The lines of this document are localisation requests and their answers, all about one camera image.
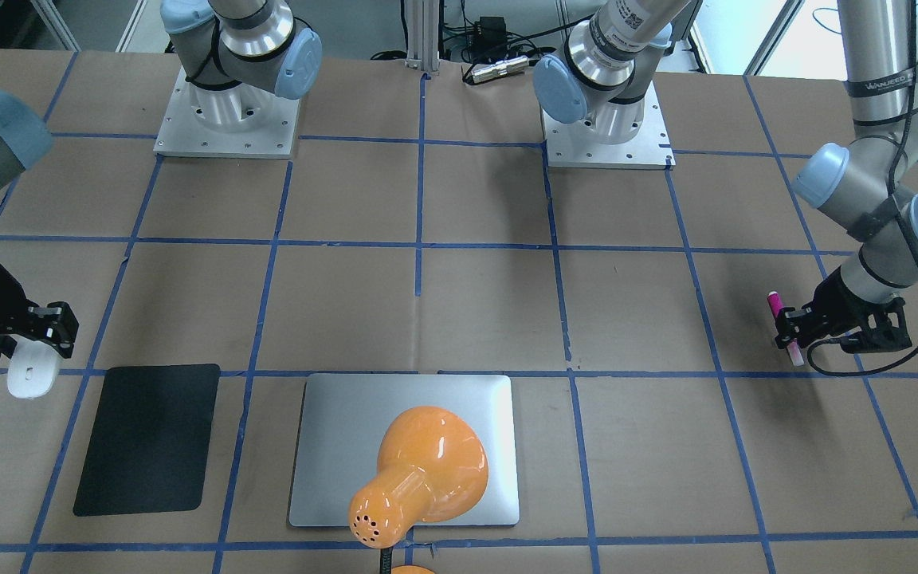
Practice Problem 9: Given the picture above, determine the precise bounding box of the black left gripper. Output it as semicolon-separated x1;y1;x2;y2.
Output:
775;275;894;349

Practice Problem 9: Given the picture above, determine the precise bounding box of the pink highlighter pen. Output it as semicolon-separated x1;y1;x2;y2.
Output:
767;291;805;367

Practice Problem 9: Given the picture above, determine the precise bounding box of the white computer mouse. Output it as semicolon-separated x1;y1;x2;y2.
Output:
6;337;62;399

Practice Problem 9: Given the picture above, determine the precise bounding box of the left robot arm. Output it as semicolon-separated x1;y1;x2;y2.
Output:
533;1;918;355

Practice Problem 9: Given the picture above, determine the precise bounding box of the black mousepad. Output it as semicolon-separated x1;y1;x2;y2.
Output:
73;364;220;517

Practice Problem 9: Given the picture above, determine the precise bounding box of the silver apple laptop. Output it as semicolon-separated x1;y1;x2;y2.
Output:
287;373;520;528

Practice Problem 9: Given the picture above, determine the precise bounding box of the orange desk lamp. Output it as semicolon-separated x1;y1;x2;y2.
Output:
347;406;489;573

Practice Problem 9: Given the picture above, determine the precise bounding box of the silver metal connector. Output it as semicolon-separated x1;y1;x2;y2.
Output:
462;56;531;86

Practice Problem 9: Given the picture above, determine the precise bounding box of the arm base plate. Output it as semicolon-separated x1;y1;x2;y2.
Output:
154;69;301;159
540;84;677;170

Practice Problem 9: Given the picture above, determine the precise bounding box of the aluminium frame post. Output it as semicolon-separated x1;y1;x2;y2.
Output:
402;0;443;77

